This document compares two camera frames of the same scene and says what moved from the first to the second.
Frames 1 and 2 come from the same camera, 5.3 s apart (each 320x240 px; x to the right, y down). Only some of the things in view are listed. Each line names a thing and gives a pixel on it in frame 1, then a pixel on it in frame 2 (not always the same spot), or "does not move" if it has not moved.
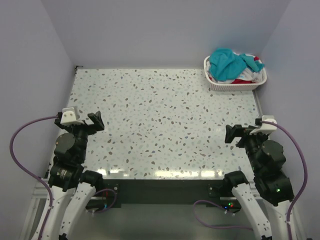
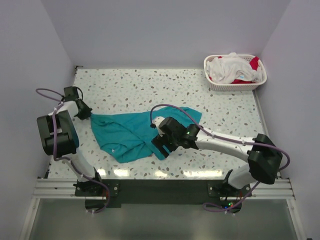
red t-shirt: (244, 81) does not move
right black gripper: (246, 134) to (159, 141)
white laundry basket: (228, 87) does not move
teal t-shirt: (225, 65) to (128, 138)
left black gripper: (97, 125) to (86, 114)
